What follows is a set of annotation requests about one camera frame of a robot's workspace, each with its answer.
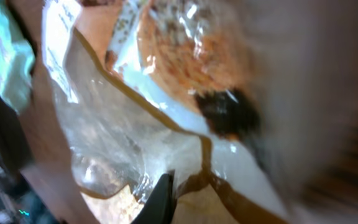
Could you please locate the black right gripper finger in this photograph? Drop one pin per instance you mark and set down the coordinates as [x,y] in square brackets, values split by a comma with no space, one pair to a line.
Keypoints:
[160,206]

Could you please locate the teal wet wipes pack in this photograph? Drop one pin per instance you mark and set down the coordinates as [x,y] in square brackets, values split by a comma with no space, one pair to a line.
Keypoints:
[17,59]

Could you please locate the beige snack pouch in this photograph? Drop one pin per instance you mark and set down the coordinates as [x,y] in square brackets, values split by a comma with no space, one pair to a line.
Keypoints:
[253,105]

